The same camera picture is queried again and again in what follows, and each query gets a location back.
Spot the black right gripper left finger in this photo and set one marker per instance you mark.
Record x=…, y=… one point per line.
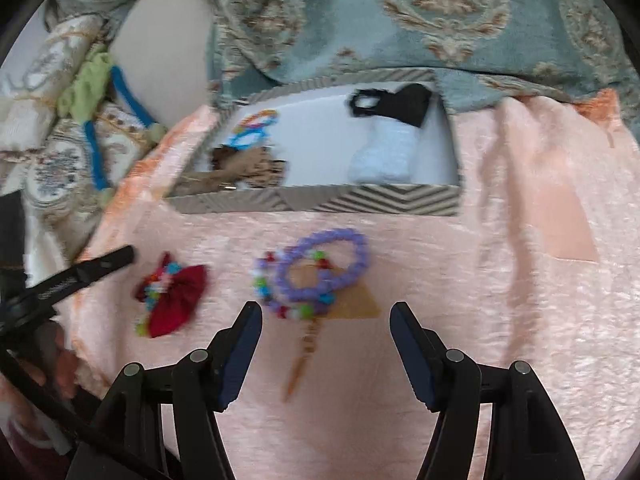
x=200, y=385

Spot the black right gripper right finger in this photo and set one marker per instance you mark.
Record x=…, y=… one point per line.
x=527, y=440

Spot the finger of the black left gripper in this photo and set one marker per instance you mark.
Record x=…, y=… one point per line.
x=77, y=277

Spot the red bow hair clip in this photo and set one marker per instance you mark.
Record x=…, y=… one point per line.
x=170, y=295

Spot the striped jewelry box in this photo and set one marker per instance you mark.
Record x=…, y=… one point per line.
x=316, y=136

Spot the left hand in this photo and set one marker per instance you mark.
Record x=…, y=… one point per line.
x=52, y=366

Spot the floral embroidered cushion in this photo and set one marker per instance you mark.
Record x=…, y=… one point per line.
x=59, y=185

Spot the cream embroidered bolster pillow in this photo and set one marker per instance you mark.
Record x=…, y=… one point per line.
x=28, y=105

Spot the green and blue plush toy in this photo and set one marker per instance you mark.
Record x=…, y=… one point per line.
x=82, y=99

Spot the brown scrunchie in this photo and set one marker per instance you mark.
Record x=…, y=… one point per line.
x=228, y=159

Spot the leopard print bow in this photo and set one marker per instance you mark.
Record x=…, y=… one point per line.
x=270, y=172

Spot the beige pillow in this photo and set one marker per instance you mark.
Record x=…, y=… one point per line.
x=160, y=48

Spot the black fabric bow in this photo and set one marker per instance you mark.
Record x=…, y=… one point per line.
x=408, y=105

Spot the black scrunchie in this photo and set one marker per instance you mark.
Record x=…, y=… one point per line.
x=366, y=102

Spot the teal damask blanket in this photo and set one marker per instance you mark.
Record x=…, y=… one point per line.
x=479, y=51

